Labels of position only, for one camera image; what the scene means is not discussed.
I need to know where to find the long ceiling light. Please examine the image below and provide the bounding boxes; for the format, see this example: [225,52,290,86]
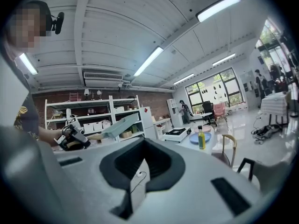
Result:
[212,53,236,67]
[18,52,39,76]
[195,0,242,23]
[133,46,164,77]
[173,73,195,85]

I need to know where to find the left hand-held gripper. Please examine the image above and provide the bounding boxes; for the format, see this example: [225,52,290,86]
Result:
[53,118,92,152]

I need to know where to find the white low cabinet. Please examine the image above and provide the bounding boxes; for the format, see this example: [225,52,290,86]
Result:
[153,118,174,140]

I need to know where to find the pale teal square pan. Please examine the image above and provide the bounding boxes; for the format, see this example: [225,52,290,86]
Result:
[87,112,140,141]

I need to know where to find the olive oil bottle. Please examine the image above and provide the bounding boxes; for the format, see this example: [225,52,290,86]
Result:
[198,125,206,150]

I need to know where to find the black head-worn camera mount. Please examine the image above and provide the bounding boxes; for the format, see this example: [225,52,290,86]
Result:
[27,0,65,35]

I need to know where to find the black-framed white chair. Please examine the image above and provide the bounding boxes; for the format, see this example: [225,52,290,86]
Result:
[236,157,294,195]

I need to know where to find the bundle of cables and bags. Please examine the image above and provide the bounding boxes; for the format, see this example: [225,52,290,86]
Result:
[250,124,283,145]

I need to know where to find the wooden chair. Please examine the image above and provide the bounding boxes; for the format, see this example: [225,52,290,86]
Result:
[211,134,238,168]

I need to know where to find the table with striped cloth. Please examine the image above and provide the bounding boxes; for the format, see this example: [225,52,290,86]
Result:
[260,91,292,126]

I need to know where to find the small round white table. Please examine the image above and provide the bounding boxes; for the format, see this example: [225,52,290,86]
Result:
[198,112,213,126]

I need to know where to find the blue plate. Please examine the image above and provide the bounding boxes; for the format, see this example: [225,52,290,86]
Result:
[189,132,212,145]

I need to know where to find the white fridge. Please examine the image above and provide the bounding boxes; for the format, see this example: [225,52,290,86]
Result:
[139,106,157,140]

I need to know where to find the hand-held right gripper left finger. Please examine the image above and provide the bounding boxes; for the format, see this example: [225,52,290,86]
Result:
[99,138,147,220]

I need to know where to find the pink chair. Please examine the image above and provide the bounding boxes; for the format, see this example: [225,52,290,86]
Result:
[213,102,229,126]

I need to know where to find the white metal shelving unit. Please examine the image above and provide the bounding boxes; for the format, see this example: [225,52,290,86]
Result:
[44,94,146,142]

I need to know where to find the pink plate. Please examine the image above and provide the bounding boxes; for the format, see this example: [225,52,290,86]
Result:
[194,125,214,133]

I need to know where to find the white portable gas stove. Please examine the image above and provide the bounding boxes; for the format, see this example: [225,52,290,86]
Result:
[162,127,192,142]

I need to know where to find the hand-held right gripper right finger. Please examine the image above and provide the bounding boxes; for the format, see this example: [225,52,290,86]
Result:
[144,138,185,192]

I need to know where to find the ceiling air conditioner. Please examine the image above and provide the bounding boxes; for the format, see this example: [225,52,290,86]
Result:
[83,71,124,89]

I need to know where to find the black-framed window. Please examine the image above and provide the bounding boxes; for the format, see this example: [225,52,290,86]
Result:
[185,67,244,113]

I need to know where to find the person's left forearm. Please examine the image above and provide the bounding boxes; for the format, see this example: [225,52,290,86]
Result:
[38,126,64,147]

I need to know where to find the person's black printed t-shirt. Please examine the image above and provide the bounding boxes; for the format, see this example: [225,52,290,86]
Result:
[13,93,41,141]

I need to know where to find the white tall cabinet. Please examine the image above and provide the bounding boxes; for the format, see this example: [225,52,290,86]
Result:
[166,98,184,126]

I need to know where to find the black office chair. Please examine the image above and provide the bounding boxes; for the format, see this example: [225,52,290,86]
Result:
[201,100,218,126]

